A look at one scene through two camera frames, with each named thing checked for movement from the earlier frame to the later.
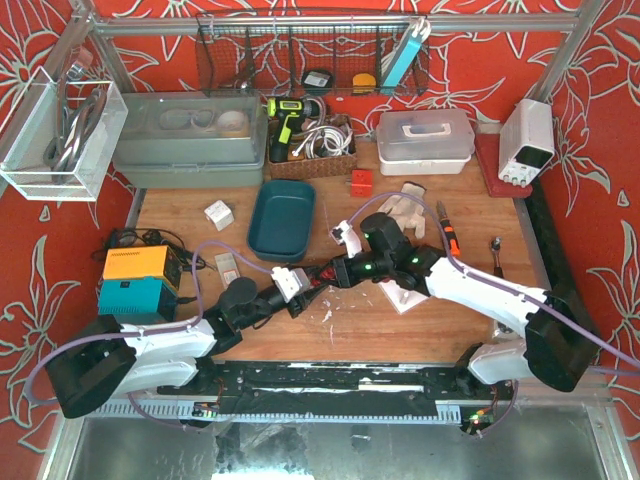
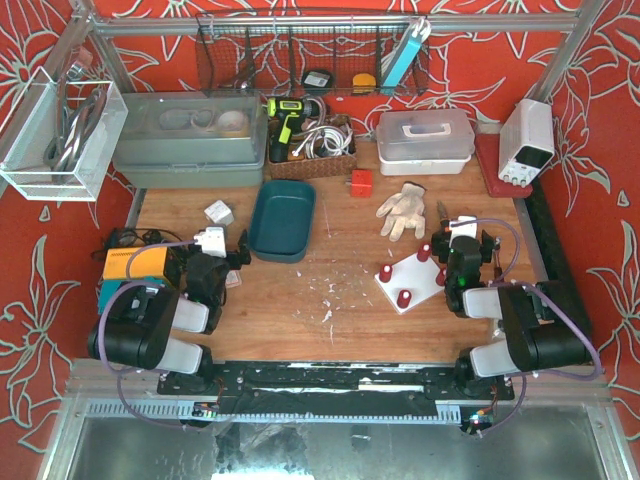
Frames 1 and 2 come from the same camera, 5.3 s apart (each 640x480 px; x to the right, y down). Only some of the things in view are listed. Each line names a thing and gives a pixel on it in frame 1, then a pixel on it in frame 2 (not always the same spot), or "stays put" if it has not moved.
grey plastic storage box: (192, 139) stays put
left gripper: (298, 302) → (232, 255)
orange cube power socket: (361, 184) stays put
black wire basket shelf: (314, 54) stays put
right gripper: (338, 272) → (463, 243)
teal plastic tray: (281, 222) stays put
